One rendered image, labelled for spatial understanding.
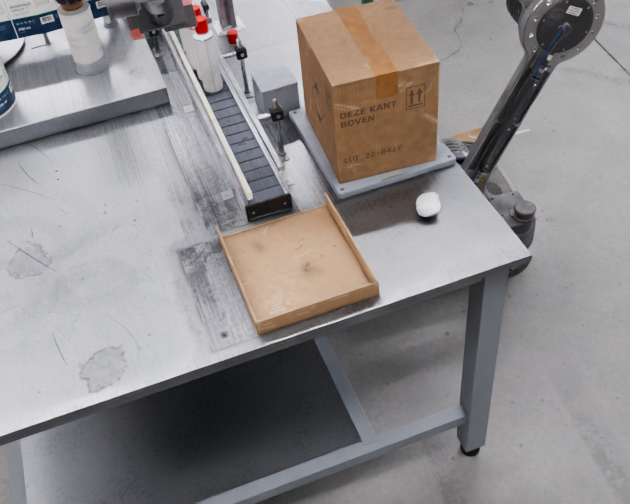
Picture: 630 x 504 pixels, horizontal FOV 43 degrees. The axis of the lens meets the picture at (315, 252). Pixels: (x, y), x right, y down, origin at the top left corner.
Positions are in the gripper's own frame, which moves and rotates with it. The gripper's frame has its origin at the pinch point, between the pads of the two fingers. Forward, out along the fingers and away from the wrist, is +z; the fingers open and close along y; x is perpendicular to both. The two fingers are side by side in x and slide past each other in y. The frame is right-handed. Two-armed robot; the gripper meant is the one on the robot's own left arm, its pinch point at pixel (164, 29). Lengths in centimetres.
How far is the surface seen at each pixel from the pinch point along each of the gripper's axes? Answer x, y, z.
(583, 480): 132, -80, 46
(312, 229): 51, -21, 3
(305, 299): 66, -14, -10
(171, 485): 102, 27, 39
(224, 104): 10.8, -10.0, 29.3
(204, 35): -4.8, -9.2, 20.5
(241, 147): 25.7, -10.7, 17.2
